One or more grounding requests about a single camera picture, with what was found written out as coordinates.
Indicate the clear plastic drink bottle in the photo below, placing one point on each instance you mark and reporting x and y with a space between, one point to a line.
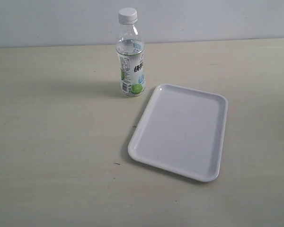
130 51

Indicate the white bottle cap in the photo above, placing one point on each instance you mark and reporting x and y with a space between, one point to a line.
127 16

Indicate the white rectangular plastic tray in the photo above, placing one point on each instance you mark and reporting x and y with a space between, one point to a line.
181 131

